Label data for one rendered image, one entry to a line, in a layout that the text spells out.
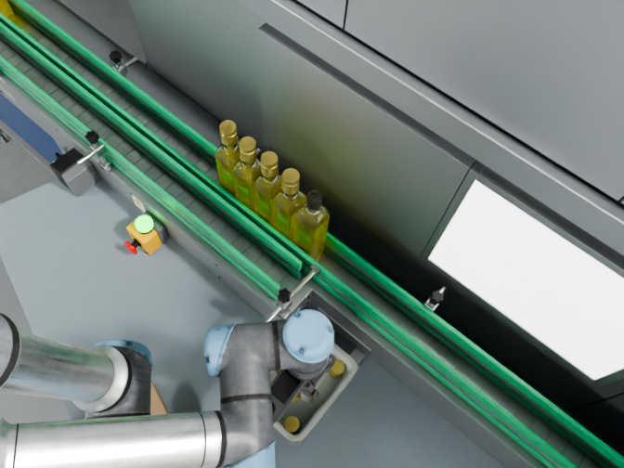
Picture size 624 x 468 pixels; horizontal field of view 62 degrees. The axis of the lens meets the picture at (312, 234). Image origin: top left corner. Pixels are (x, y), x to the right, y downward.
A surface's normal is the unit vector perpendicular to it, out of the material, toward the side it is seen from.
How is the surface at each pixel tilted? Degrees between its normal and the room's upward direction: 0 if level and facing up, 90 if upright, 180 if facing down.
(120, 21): 0
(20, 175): 0
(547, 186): 90
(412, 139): 90
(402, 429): 0
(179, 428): 31
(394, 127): 90
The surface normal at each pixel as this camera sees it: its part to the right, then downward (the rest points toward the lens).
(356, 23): -0.64, 0.66
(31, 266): 0.06, -0.47
